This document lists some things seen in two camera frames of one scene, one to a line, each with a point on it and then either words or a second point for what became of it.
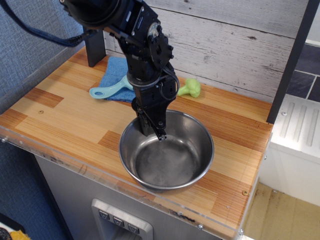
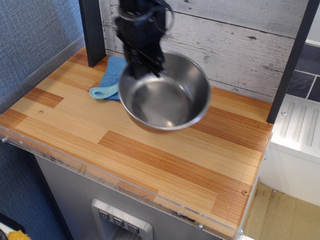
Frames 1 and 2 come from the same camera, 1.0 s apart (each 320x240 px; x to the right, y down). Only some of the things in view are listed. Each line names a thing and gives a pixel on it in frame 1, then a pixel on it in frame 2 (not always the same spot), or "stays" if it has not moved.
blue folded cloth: x=116 y=69 stays
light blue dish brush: x=123 y=83 stays
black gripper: x=151 y=100 -> x=140 y=25
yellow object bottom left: x=19 y=235 stays
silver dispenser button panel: x=112 y=223 stays
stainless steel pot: x=185 y=155 -> x=171 y=101
